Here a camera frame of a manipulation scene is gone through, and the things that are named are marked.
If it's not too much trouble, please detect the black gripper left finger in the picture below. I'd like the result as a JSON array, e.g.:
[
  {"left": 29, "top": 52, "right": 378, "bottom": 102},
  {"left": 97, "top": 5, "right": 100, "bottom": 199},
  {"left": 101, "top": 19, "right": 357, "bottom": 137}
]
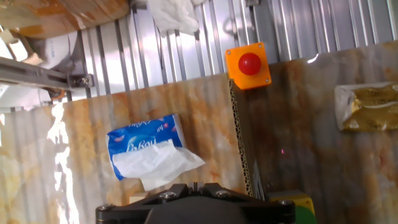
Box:
[{"left": 95, "top": 182, "right": 197, "bottom": 224}]

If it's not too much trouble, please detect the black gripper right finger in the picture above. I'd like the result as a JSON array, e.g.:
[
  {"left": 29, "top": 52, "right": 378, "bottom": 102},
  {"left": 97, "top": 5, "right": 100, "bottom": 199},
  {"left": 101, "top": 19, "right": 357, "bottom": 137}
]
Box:
[{"left": 196, "top": 182, "right": 296, "bottom": 224}]

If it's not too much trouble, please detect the yellow box green mushroom button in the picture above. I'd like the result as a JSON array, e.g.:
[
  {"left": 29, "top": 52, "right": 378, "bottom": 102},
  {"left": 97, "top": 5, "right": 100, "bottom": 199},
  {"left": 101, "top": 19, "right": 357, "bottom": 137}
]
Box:
[{"left": 266, "top": 190, "right": 318, "bottom": 224}]

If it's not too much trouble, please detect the white tissue sheet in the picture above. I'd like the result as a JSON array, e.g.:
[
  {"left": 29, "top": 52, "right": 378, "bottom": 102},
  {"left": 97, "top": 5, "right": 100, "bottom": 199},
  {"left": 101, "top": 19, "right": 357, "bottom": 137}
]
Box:
[{"left": 111, "top": 139, "right": 206, "bottom": 192}]

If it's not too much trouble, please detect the blue tissue pack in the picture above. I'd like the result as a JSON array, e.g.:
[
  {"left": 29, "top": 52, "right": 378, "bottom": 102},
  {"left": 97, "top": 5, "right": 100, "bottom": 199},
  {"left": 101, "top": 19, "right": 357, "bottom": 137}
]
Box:
[{"left": 105, "top": 113, "right": 187, "bottom": 182}]

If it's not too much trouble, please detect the orange box red mushroom button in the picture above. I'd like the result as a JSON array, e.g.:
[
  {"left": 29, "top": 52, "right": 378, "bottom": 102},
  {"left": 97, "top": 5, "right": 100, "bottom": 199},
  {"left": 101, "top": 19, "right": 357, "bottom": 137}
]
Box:
[{"left": 224, "top": 42, "right": 272, "bottom": 91}]

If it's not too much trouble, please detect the crumpled white tissue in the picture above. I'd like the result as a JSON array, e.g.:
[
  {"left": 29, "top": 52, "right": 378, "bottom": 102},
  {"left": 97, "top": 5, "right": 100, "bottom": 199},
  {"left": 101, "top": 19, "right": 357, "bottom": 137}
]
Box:
[{"left": 147, "top": 0, "right": 206, "bottom": 37}]

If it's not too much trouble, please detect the metal frame bracket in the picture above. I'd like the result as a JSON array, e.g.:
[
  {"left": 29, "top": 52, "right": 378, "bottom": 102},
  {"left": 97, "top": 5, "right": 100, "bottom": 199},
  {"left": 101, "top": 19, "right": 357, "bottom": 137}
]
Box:
[{"left": 68, "top": 73, "right": 96, "bottom": 90}]

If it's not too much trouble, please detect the aluminium frame rail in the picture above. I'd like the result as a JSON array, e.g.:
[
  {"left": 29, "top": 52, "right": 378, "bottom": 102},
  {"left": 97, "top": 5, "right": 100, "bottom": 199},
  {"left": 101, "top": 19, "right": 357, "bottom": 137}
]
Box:
[{"left": 0, "top": 55, "right": 72, "bottom": 91}]

